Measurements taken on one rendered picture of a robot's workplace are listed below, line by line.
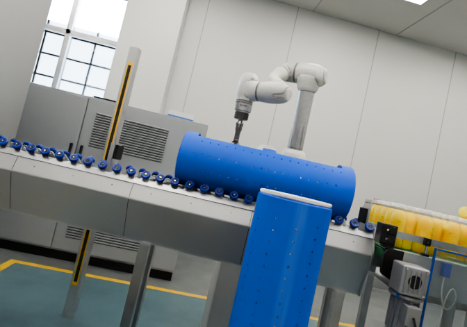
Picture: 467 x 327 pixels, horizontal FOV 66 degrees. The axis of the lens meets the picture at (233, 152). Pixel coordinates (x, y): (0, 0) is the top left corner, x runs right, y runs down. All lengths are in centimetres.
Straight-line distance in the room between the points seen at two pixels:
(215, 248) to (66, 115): 209
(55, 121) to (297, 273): 268
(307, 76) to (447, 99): 370
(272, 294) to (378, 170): 400
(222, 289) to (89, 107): 196
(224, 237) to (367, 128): 363
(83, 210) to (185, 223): 52
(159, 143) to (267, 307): 222
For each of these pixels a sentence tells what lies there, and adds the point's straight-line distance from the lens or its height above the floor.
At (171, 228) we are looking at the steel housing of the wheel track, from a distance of 182.
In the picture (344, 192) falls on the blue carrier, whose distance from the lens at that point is 180.
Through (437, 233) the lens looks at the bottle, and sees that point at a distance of 200.
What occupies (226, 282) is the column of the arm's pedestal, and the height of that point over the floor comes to 40.
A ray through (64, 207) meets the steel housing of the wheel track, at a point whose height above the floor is 71.
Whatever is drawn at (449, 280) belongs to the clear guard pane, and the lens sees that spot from 189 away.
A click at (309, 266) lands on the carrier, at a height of 81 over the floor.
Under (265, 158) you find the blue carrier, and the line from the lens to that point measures 176.
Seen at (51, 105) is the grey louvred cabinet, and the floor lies 129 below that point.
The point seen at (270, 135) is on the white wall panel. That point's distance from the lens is 465.
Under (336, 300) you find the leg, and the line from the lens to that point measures 193.
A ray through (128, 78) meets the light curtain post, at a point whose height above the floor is 149.
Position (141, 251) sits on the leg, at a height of 59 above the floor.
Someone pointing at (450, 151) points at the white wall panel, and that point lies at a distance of 574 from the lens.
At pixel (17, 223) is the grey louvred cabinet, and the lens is 361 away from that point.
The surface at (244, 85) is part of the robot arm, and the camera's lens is 188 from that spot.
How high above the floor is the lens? 107
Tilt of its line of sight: 3 degrees up
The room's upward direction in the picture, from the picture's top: 13 degrees clockwise
